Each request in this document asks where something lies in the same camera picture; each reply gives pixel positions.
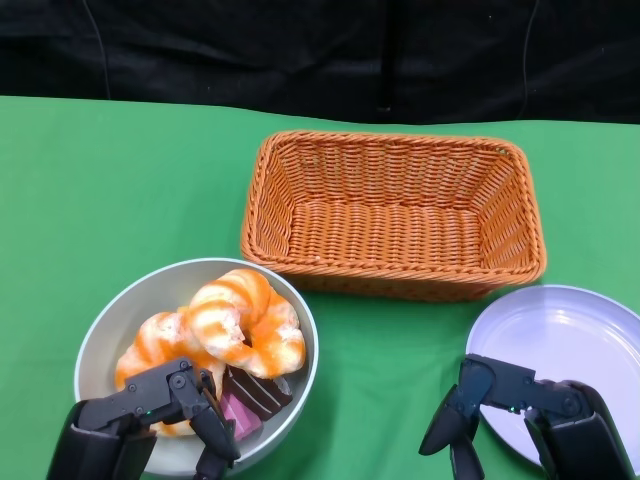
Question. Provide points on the lavender round plate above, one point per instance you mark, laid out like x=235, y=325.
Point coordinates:
x=560, y=330

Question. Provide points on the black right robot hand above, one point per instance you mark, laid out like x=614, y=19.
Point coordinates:
x=575, y=430

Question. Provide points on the orange striped doughnut bread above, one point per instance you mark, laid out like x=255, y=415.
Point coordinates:
x=150, y=340
x=270, y=345

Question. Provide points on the magenta pink cake slice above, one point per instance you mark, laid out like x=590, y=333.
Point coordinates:
x=240, y=415

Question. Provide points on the black backdrop curtain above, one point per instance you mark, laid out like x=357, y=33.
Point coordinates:
x=250, y=50

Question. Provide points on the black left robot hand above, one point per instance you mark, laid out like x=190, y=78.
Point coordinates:
x=105, y=415

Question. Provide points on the pale green bowl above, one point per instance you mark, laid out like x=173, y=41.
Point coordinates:
x=160, y=290

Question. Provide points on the chocolate layer cake slice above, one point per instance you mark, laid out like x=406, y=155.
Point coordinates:
x=255, y=392

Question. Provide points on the green tablecloth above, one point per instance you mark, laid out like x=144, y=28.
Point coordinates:
x=125, y=200

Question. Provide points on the orange wicker basket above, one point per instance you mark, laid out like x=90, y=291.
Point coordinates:
x=380, y=225

